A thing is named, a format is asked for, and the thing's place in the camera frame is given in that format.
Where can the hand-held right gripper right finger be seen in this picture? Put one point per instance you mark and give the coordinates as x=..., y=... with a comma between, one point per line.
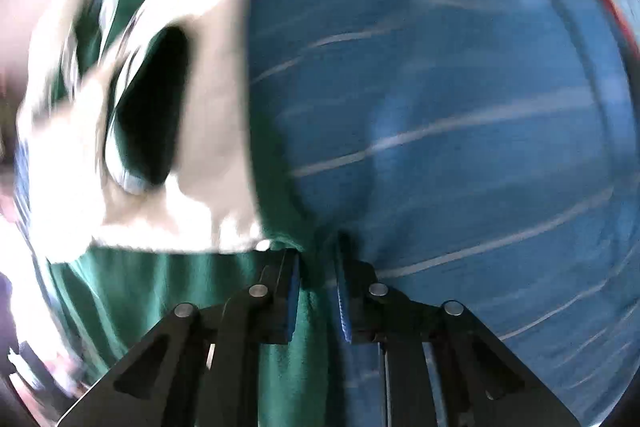
x=345, y=302

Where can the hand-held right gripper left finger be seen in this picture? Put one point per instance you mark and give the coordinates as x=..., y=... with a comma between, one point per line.
x=295, y=297

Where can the green garment with striped hem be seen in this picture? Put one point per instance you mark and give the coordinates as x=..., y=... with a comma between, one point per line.
x=150, y=287

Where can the blue striped bed quilt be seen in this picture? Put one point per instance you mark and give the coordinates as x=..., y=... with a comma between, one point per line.
x=450, y=107

